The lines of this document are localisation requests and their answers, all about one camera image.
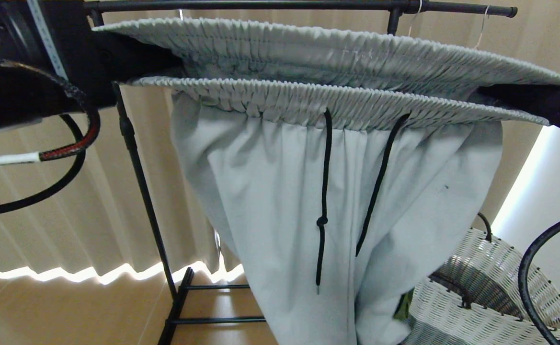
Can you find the black cable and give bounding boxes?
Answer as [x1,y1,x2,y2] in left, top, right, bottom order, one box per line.
[0,114,87,218]
[518,208,560,345]

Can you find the green garment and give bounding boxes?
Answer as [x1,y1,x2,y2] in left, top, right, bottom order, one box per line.
[393,289,415,321]

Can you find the white laundry basket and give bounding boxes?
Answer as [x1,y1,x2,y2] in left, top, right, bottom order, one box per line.
[401,212,560,345]

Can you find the beige curtain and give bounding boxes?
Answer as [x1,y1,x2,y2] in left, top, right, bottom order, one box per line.
[0,0,560,288]

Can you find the pale grey shorts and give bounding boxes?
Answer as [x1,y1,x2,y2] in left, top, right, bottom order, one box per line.
[92,17,560,345]

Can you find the black clothes rack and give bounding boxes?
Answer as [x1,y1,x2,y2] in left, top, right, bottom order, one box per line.
[84,0,519,345]

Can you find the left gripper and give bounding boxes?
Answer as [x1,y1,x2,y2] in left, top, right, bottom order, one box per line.
[0,0,118,109]

